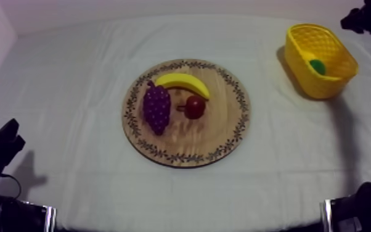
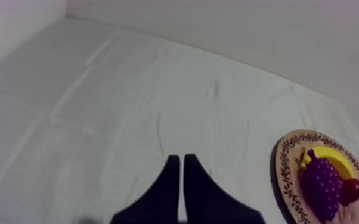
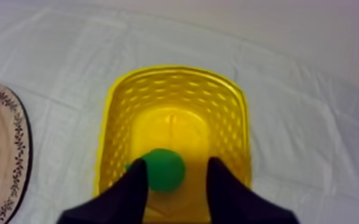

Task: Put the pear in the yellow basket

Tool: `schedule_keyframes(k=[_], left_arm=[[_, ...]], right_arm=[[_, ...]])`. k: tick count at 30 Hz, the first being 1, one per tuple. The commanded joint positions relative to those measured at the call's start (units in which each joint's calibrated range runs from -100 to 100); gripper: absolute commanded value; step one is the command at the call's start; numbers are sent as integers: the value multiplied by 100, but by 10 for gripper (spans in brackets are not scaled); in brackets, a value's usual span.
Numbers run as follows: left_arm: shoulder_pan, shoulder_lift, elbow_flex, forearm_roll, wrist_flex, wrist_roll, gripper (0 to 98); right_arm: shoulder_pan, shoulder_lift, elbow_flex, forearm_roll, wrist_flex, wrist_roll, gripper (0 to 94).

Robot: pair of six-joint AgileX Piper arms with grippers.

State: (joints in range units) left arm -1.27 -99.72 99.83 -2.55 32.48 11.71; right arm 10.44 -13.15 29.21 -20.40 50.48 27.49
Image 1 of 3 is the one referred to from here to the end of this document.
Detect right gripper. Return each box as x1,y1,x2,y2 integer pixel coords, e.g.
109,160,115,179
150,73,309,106
340,7,371,35

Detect green toy pear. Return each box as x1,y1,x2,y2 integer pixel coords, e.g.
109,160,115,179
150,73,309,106
309,59,327,77

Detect yellow plastic basket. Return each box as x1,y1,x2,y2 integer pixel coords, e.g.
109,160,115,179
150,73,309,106
283,23,360,100

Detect round wooden board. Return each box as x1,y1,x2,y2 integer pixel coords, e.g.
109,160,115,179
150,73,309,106
121,58,251,169

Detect silver metal bar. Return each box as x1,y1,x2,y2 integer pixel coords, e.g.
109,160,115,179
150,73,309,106
42,205,57,232
320,199,333,232

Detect purple toy grapes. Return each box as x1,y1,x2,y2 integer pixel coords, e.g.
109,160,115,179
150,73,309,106
142,80,173,136

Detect yellow toy banana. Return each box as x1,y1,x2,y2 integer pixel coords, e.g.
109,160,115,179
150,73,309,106
154,72,211,101

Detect small red fruit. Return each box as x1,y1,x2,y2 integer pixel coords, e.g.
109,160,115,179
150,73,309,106
176,94,207,120

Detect black cable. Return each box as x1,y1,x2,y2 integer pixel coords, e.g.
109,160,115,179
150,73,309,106
0,173,23,201

